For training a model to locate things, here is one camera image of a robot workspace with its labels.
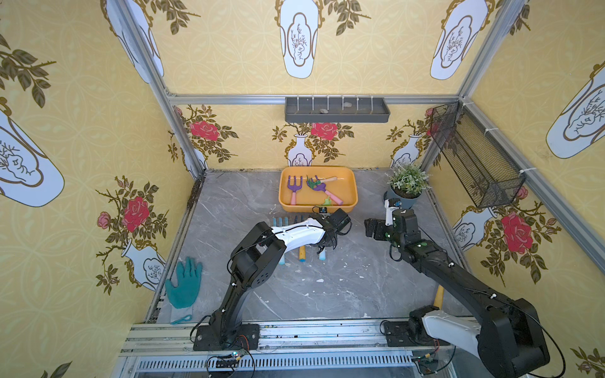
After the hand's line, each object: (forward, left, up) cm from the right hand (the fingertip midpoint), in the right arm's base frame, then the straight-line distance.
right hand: (375, 222), depth 87 cm
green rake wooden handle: (+28, +24, -11) cm, 38 cm away
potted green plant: (+16, -14, +4) cm, 21 cm away
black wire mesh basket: (+13, -38, +13) cm, 42 cm away
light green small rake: (+17, +17, -11) cm, 26 cm away
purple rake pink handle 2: (+26, +20, -12) cm, 35 cm away
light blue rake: (-10, +19, -10) cm, 24 cm away
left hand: (-2, +16, -12) cm, 20 cm away
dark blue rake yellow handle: (-7, +27, -11) cm, 30 cm away
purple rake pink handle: (+25, +33, -12) cm, 43 cm away
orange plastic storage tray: (+27, +8, -13) cm, 31 cm away
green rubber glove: (-23, +67, -11) cm, 71 cm away
